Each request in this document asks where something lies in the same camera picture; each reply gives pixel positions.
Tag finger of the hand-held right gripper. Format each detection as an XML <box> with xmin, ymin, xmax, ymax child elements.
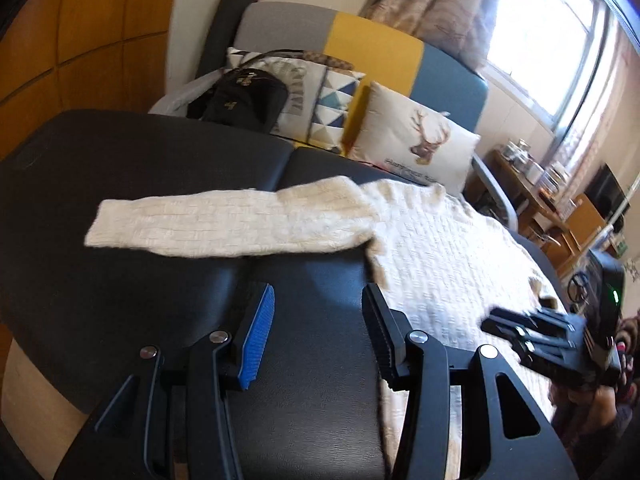
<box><xmin>481</xmin><ymin>319</ymin><xmax>575</xmax><ymax>365</ymax></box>
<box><xmin>487</xmin><ymin>306</ymin><xmax>577</xmax><ymax>335</ymax></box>

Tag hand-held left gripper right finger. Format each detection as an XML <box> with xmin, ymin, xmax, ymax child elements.
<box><xmin>361</xmin><ymin>282</ymin><xmax>581</xmax><ymax>480</ymax></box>

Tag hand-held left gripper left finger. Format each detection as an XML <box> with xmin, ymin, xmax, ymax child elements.
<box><xmin>54</xmin><ymin>282</ymin><xmax>276</xmax><ymax>480</ymax></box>

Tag cream knit sweater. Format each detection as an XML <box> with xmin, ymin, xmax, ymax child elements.
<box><xmin>84</xmin><ymin>175</ymin><xmax>571</xmax><ymax>480</ymax></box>

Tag person's right hand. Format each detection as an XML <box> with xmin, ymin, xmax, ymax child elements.
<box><xmin>589</xmin><ymin>385</ymin><xmax>640</xmax><ymax>434</ymax></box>

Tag black steering wheel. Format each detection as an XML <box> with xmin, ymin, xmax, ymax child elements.
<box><xmin>566</xmin><ymin>269</ymin><xmax>592</xmax><ymax>305</ymax></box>

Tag yellow wooden cabinet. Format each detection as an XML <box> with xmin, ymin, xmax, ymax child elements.
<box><xmin>565</xmin><ymin>194</ymin><xmax>608</xmax><ymax>256</ymax></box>

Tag black monitor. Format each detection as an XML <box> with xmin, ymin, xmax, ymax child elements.
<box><xmin>585</xmin><ymin>162</ymin><xmax>627</xmax><ymax>221</ymax></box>

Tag wooden side desk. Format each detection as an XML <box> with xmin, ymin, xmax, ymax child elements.
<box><xmin>480</xmin><ymin>147</ymin><xmax>586</xmax><ymax>241</ymax></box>

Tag pale sheer curtain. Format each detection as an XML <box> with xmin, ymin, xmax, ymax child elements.
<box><xmin>545</xmin><ymin>25</ymin><xmax>640</xmax><ymax>171</ymax></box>

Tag deer print pillow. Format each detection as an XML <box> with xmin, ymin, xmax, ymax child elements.
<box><xmin>347</xmin><ymin>80</ymin><xmax>482</xmax><ymax>195</ymax></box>

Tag black handbag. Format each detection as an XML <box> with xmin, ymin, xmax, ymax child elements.
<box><xmin>187</xmin><ymin>67</ymin><xmax>291</xmax><ymax>136</ymax></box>

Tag triangle pattern pillow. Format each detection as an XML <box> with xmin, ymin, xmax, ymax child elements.
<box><xmin>225</xmin><ymin>47</ymin><xmax>367</xmax><ymax>151</ymax></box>

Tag grey yellow blue sofa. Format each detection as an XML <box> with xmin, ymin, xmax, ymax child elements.
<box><xmin>147</xmin><ymin>1</ymin><xmax>516</xmax><ymax>231</ymax></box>

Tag window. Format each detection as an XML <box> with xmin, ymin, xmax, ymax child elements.
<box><xmin>485</xmin><ymin>0</ymin><xmax>616</xmax><ymax>133</ymax></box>

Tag black rolled mat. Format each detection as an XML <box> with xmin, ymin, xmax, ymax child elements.
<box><xmin>195</xmin><ymin>0</ymin><xmax>261</xmax><ymax>81</ymax></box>

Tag brown patterned curtain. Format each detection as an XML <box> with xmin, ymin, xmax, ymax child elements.
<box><xmin>357</xmin><ymin>0</ymin><xmax>518</xmax><ymax>71</ymax></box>

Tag orange wooden wardrobe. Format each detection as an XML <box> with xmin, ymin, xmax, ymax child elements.
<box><xmin>0</xmin><ymin>0</ymin><xmax>183</xmax><ymax>161</ymax></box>

